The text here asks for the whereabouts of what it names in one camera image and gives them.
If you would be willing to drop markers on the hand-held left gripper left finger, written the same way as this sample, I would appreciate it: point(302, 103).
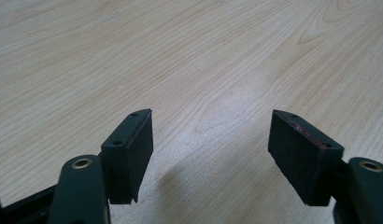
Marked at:
point(127, 161)

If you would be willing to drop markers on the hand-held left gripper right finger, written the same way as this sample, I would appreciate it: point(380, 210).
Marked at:
point(304, 161)

